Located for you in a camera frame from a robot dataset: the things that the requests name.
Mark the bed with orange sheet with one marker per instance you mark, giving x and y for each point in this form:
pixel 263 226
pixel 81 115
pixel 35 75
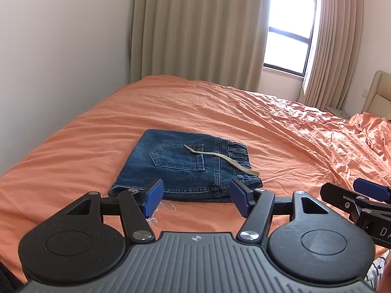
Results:
pixel 76 134

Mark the beige nightstand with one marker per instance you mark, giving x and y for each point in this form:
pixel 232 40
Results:
pixel 337 110

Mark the narrow beige curtain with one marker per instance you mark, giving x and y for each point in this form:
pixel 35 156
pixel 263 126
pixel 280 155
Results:
pixel 333 42

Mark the wide beige curtain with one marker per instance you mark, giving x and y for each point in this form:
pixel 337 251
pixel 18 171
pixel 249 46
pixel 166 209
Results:
pixel 195 27

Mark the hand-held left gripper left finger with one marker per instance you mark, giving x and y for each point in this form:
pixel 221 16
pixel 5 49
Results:
pixel 154 196

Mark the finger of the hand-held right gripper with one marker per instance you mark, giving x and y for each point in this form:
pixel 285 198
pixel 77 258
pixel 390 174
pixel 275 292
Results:
pixel 336 195
pixel 371 189

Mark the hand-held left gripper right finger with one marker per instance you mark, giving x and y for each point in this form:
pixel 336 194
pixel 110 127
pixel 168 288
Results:
pixel 239 197

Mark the dark framed window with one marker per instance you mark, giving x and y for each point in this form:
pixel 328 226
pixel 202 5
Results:
pixel 290 15

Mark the blue denim pants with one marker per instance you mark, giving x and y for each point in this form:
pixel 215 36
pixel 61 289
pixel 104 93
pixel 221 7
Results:
pixel 171 164

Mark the dark cloth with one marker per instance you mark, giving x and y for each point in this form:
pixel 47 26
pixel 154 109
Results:
pixel 7 280

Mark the beige padded headboard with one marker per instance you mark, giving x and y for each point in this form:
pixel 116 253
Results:
pixel 378 94

